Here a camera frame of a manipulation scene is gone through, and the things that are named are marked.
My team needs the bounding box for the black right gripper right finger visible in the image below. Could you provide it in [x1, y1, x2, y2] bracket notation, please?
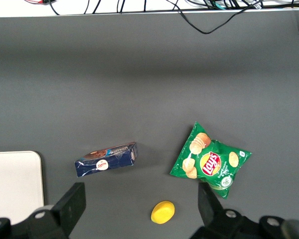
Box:
[191, 182, 255, 239]

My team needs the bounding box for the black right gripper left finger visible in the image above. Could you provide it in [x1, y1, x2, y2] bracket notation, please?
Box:
[27, 182, 87, 239]

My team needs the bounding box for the beige plastic tray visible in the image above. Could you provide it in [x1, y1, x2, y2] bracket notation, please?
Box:
[0, 150, 45, 220]

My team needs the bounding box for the blue cookie box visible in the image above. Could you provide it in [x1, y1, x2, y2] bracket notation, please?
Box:
[74, 141, 139, 178]

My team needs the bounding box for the yellow lemon-shaped object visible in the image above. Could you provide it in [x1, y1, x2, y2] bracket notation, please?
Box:
[150, 200, 176, 225]

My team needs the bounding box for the green chips bag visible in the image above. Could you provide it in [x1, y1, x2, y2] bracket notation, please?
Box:
[169, 121, 253, 199]

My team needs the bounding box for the dark grey table mat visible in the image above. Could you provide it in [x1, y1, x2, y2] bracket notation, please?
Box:
[0, 8, 299, 239]

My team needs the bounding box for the black looping table-edge cable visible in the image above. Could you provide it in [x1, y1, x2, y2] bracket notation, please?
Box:
[168, 0, 265, 35]

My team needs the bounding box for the black hanging cable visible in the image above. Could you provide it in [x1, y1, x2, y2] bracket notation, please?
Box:
[48, 0, 61, 16]
[84, 0, 102, 15]

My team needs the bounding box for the teal cable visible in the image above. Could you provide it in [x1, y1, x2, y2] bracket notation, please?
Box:
[208, 0, 264, 11]

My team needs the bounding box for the red cable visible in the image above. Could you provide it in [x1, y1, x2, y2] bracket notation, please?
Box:
[24, 0, 56, 5]

